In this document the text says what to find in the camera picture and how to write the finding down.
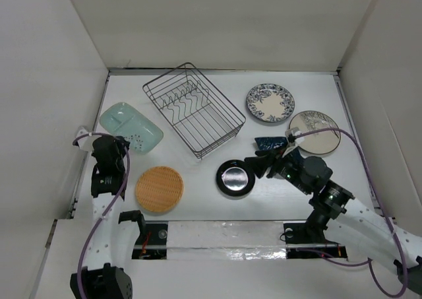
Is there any blue floral round plate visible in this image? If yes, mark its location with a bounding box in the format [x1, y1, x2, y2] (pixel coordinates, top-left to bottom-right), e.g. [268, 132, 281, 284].
[246, 83, 295, 123]

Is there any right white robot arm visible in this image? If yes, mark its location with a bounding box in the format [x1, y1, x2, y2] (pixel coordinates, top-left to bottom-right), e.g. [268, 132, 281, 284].
[245, 149, 421, 294]

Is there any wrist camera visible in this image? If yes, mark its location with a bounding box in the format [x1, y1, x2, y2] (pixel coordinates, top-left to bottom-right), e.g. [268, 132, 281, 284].
[74, 125, 94, 152]
[285, 127, 303, 148]

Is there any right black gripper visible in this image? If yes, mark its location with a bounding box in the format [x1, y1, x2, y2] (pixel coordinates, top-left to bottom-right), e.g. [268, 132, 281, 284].
[243, 141, 311, 195]

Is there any dark blue leaf plate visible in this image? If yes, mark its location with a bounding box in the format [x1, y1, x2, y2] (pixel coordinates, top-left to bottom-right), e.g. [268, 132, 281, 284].
[255, 137, 288, 151]

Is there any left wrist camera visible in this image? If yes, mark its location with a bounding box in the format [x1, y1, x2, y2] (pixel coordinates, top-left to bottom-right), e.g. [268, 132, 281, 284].
[74, 125, 94, 152]

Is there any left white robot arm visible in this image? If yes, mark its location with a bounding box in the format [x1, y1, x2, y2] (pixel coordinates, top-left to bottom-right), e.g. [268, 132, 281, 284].
[70, 133, 147, 298]

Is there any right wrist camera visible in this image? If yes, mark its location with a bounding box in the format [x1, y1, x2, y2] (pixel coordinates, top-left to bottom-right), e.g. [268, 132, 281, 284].
[285, 127, 303, 148]

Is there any cream tree pattern plate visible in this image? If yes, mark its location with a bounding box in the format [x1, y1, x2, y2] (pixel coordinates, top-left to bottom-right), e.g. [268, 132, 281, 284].
[289, 110, 341, 154]

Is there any silver taped front rail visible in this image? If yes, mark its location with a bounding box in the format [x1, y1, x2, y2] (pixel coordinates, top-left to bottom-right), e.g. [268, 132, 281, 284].
[132, 221, 347, 261]

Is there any grey wire dish rack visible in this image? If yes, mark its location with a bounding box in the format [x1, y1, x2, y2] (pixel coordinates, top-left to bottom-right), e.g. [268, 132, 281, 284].
[142, 62, 246, 159]

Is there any round woven bamboo plate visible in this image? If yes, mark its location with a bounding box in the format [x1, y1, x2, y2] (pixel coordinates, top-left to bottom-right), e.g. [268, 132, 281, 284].
[135, 166, 184, 213]

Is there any light green rectangular plate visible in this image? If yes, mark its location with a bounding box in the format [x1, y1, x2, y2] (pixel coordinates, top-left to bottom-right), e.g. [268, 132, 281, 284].
[100, 102, 164, 154]

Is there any glossy black round plate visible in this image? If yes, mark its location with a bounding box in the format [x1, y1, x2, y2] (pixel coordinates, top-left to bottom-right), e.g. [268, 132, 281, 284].
[216, 160, 256, 199]

